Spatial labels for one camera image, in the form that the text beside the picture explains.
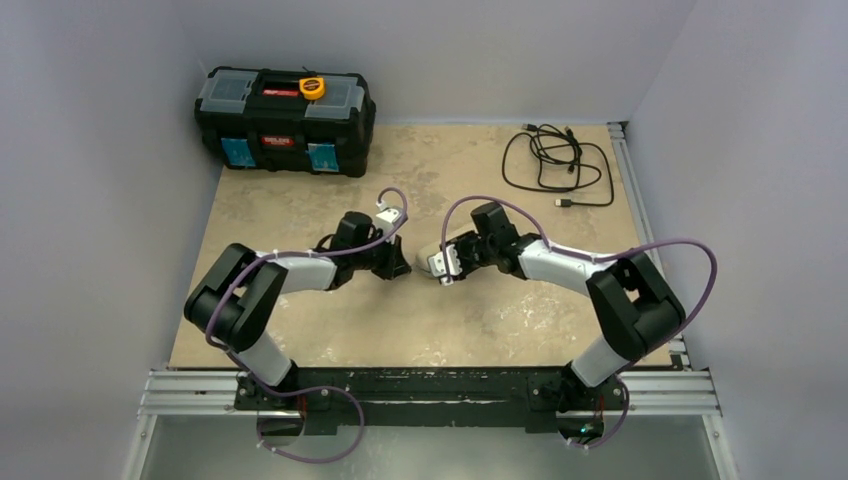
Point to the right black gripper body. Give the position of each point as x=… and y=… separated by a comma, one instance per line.
x=460, y=250

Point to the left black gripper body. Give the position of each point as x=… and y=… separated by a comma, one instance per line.
x=390, y=257

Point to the black plastic toolbox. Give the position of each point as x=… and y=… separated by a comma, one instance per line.
x=256, y=119

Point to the beige umbrella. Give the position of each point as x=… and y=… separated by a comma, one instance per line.
x=433, y=248

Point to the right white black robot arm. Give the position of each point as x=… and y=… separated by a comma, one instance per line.
x=635, y=307

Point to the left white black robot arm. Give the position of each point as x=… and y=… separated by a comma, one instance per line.
x=233, y=302

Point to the yellow tape measure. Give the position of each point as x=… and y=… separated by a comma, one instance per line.
x=312, y=88

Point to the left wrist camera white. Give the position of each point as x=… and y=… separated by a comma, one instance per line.
x=389, y=219

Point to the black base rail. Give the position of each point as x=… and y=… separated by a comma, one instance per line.
x=541, y=399

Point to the aluminium frame rail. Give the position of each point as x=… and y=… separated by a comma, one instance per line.
x=666, y=392

